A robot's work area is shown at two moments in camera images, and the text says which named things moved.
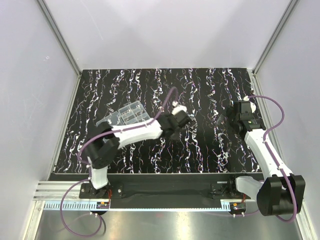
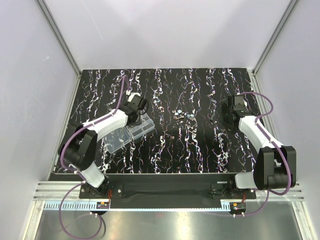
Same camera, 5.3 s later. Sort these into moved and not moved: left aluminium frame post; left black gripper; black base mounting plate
Moved: left black gripper
Not moved: left aluminium frame post; black base mounting plate
